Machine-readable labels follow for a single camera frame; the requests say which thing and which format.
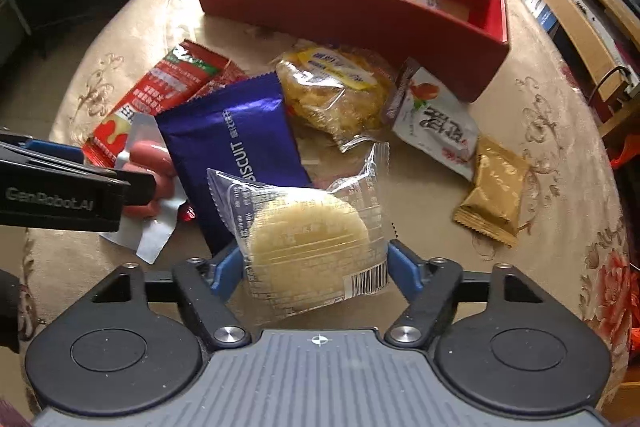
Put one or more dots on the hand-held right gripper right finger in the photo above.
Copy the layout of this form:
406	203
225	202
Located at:
405	272

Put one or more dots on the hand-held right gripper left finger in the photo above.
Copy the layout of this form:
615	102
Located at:
227	272

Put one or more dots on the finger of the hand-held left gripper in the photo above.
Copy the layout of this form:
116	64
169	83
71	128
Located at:
140	191
55	151

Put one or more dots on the red and clear sausage packet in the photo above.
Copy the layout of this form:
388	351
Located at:
150	157

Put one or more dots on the clear round pastry packet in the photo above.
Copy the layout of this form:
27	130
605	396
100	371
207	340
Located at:
300	237

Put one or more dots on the red green-topped snack packet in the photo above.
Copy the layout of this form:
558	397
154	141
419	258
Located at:
160	87

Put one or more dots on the purple biscuit packet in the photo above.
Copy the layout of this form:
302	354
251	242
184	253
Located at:
230	132

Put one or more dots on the yellow waffle packet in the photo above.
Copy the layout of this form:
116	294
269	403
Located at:
330	92

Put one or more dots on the red box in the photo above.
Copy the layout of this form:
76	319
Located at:
325	7

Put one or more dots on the beige floral tablecloth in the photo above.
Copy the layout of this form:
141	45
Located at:
425	217

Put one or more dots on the gold snack packet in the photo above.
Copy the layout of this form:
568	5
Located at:
495	187

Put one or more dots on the dark red snack packet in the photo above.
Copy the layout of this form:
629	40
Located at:
222	79

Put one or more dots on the white and red snack packet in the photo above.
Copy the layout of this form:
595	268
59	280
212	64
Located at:
435	122

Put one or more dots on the red plastic bag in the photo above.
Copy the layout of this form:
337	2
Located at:
627	152

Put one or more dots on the wooden cabinet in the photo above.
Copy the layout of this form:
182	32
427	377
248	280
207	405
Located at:
575	32

